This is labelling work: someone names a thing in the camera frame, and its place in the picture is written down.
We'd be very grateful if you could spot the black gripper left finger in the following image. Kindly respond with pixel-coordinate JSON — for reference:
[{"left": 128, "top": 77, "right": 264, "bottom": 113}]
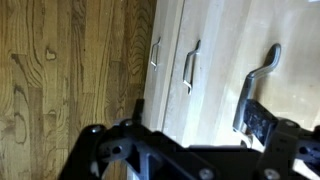
[{"left": 131, "top": 97, "right": 146, "bottom": 122}]

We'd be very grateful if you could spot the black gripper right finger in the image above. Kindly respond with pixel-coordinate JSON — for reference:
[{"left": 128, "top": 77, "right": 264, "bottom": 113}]
[{"left": 243, "top": 98, "right": 279, "bottom": 146}]

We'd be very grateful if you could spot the metal drawer handle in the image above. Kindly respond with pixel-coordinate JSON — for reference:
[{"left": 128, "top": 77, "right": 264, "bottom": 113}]
[
  {"left": 149, "top": 36, "right": 162, "bottom": 72},
  {"left": 232, "top": 42, "right": 282, "bottom": 148},
  {"left": 182, "top": 39, "right": 202, "bottom": 96}
]

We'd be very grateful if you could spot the light wood drawer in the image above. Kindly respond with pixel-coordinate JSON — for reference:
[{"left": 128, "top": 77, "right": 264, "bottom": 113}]
[
  {"left": 213, "top": 0, "right": 320, "bottom": 148},
  {"left": 143, "top": 0, "right": 186, "bottom": 133},
  {"left": 162, "top": 0, "right": 251, "bottom": 148}
]

